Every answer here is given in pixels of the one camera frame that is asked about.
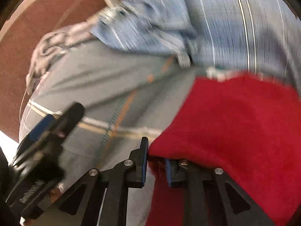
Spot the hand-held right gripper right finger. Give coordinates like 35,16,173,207
165,158,275,226

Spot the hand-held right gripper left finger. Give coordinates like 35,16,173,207
40,137,149,226

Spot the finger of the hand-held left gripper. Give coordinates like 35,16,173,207
28,115,60,144
54,102,85,137

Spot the red garment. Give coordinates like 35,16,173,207
144,72,301,226

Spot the grey striped bed sheet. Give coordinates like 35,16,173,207
19,38,200,226

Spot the grey patterned cloth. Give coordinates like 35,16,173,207
26,21,99,95

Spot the white charger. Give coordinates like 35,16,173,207
102,3,124,20

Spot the blue plaid pillow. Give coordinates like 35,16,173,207
90,0,301,87

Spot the white charger cable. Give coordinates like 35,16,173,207
19,0,109,125

